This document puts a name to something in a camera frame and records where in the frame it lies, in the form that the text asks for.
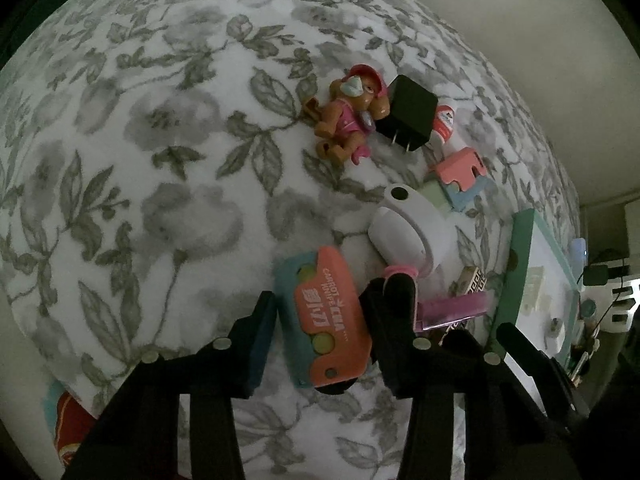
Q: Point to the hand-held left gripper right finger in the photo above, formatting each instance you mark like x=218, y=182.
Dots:
x=395, y=370

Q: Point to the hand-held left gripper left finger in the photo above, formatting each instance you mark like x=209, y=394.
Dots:
x=259, y=345

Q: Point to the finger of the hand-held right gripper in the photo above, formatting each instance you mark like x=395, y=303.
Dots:
x=464, y=344
x=522, y=347

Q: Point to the gold patterned lighter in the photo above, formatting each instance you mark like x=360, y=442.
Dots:
x=472, y=280

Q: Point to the orange and teal toy case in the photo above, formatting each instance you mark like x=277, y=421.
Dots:
x=320, y=310

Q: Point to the teal-rimmed white box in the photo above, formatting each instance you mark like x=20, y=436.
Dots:
x=540, y=260

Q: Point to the white round device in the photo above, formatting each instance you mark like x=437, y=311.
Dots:
x=400, y=240

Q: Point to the pink blue green folding tool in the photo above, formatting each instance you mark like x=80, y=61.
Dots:
x=457, y=167

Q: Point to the pink toy dog figure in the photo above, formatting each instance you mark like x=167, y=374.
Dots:
x=345, y=115

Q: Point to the teal round item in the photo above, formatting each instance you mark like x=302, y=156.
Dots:
x=590, y=307

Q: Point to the black power adapter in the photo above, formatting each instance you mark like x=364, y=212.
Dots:
x=596, y=274

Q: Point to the white cutout furniture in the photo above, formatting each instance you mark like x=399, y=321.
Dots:
x=625, y=310

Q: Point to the white power strip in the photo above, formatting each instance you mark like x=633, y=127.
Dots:
x=577, y=252

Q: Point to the red orange packet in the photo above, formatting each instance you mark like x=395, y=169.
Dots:
x=70, y=425

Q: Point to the grey floral blanket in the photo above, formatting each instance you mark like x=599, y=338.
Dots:
x=150, y=160

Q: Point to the small white red-capped bottle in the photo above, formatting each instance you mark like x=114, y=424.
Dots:
x=444, y=127

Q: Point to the black charger plug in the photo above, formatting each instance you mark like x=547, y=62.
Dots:
x=407, y=110

